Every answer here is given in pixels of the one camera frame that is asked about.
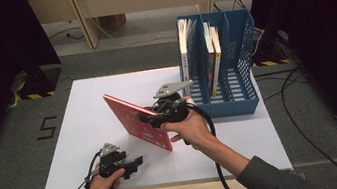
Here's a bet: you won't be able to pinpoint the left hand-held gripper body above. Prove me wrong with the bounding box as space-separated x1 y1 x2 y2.
95 140 130 179

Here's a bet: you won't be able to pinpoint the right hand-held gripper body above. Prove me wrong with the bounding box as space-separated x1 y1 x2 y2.
148 79 200 128

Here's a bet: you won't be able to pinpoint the red book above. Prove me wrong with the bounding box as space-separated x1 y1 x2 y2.
102 85 174 162

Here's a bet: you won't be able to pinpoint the white picture book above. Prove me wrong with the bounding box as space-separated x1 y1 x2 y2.
173 15 210 104

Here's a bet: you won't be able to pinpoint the blue file rack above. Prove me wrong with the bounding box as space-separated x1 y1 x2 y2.
170 5 268 125

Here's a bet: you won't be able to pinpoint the teal book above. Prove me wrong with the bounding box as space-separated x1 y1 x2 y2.
197 20 222 94

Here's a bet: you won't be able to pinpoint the yellow book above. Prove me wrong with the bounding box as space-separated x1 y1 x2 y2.
201 25 229 98

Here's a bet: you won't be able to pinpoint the person's right hand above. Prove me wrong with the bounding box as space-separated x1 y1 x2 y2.
156 92 220 158

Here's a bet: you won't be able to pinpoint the brown cardboard box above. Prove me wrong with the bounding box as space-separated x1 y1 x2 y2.
97 12 129 35

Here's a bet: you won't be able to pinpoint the black hazard-striped stand base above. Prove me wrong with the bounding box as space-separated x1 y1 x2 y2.
13 62 66 102
247 27 293 70

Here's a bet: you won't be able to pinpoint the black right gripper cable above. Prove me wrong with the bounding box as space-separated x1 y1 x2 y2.
187 99 236 189

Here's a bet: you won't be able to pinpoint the white floor cable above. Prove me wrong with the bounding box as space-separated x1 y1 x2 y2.
88 5 179 52

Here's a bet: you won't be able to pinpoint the thin black floor cable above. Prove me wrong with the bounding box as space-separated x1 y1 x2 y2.
47 25 85 46

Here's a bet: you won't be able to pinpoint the black floor cables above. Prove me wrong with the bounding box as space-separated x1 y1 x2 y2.
253 60 337 189

